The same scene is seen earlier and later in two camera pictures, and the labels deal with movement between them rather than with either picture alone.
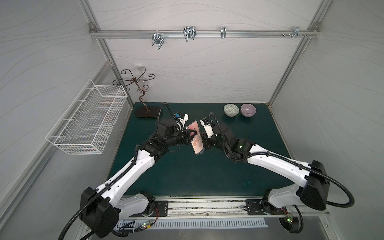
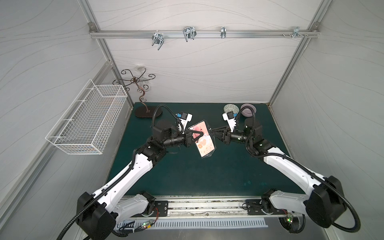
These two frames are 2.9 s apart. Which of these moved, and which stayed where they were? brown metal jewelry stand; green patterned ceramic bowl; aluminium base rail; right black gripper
Moved: right black gripper
Stayed: aluminium base rail; green patterned ceramic bowl; brown metal jewelry stand
